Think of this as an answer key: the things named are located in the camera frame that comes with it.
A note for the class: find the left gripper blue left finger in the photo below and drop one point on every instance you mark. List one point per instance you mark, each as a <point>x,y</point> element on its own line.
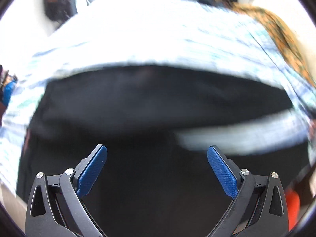
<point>55,206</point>

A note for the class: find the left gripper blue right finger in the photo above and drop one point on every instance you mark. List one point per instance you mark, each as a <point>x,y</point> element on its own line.
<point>258,206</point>

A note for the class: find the black pants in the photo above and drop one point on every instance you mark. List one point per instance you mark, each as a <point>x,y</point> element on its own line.
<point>157,123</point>

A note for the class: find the orange fleece trousers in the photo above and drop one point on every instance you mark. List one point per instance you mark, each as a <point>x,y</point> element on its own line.
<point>293,207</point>

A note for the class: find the clothes pile on cabinet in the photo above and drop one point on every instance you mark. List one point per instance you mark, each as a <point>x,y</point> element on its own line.
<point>8,84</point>

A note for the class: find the orange patterned yellow quilt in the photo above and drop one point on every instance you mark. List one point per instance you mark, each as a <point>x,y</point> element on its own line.
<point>282,36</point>

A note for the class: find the striped blue green bedspread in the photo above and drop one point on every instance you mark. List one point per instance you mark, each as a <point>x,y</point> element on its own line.
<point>171,33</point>

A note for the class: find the dark coats hanging on wall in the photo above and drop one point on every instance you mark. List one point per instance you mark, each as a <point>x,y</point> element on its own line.
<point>59,10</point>

